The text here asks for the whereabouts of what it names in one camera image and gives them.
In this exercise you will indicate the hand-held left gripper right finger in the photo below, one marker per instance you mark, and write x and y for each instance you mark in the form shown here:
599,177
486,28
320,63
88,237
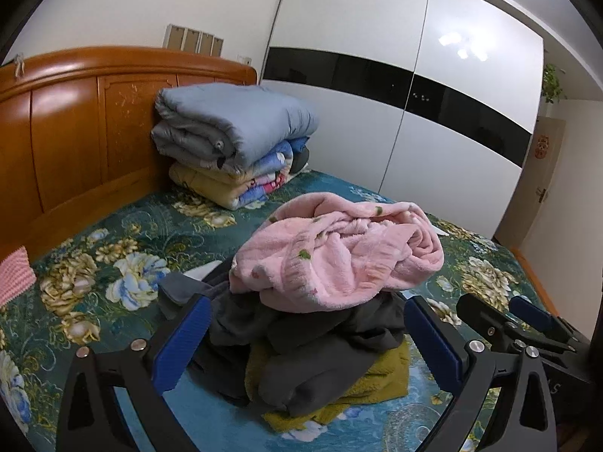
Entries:
433,339

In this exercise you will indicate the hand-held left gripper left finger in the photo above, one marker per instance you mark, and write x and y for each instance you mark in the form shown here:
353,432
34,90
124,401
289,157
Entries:
183,339

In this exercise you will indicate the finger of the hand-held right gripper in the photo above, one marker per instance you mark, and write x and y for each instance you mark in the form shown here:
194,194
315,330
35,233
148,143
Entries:
480,313
532,313

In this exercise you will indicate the pink fleece peach-print garment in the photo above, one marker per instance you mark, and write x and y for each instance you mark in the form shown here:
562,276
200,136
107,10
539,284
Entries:
329,263

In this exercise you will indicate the dark charcoal garment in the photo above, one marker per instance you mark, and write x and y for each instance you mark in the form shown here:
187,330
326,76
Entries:
235,329

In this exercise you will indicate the olive knit sweater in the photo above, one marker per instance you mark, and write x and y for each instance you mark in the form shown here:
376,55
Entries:
377,381

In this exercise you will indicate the white door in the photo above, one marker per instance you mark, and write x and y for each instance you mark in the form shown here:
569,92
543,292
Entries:
532,216

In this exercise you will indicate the grey garment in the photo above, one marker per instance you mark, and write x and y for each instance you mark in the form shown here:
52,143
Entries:
320,376

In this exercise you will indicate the teal floral bedspread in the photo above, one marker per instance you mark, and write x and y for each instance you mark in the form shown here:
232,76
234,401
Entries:
117,226

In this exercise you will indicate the folded yellow quilt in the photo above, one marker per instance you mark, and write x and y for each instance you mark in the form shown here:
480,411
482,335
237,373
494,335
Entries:
202,181

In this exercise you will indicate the red door decoration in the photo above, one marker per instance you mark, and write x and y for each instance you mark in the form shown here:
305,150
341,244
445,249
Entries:
542,147

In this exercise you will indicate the pink knit cloth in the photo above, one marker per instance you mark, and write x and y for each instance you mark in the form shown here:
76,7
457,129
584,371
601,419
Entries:
14,275

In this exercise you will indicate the folded grey quilt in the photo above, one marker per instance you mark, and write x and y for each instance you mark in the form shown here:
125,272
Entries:
235,117

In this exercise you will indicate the wooden headboard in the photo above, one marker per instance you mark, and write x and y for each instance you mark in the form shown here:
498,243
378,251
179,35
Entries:
70,141

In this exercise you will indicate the green potted plant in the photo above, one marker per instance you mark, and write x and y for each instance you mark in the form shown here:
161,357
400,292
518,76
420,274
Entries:
553,82

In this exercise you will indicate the white wardrobe with black band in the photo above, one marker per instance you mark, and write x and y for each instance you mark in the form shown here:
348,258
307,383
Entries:
353,23

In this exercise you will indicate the white wall socket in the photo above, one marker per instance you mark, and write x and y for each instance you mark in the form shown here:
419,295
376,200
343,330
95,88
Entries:
245,60

